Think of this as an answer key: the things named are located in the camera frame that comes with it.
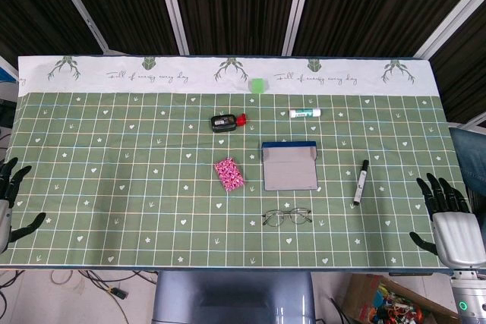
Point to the blue white board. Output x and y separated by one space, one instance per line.
7 71

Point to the white partition post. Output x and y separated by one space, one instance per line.
172 5
300 5
77 5
452 16

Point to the black bottle red cap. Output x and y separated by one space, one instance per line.
223 123

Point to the pink patterned card box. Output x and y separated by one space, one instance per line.
229 174

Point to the blue glasses case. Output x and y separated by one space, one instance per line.
290 174

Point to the green grid tablecloth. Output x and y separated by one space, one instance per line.
152 187

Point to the person leg in jeans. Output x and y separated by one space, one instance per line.
469 157

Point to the green cube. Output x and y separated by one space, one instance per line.
257 85

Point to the white green glue stick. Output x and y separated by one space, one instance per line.
305 113

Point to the black wire-frame eyeglasses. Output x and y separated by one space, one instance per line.
296 210

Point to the cardboard box of toys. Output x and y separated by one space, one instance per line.
379 301

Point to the blue-grey robot torso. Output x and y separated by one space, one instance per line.
233 297

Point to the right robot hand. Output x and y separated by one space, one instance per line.
457 236

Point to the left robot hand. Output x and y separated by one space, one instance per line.
4 217

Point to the black white marker pen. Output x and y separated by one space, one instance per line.
360 183

